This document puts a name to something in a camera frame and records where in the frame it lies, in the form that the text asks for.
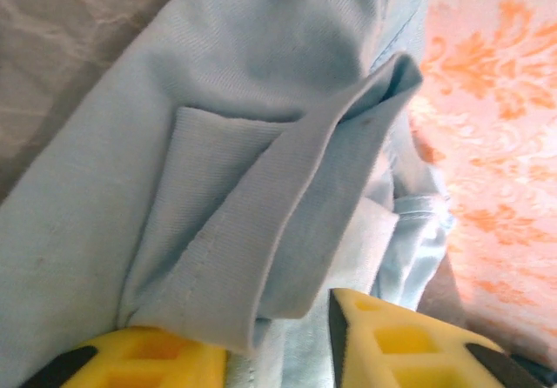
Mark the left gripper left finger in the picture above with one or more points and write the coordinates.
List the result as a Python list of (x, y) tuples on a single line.
[(143, 362)]

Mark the light blue printed t-shirt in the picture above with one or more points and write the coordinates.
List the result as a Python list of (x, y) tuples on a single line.
[(217, 166)]

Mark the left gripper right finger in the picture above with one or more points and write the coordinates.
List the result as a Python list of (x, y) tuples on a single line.
[(413, 349)]

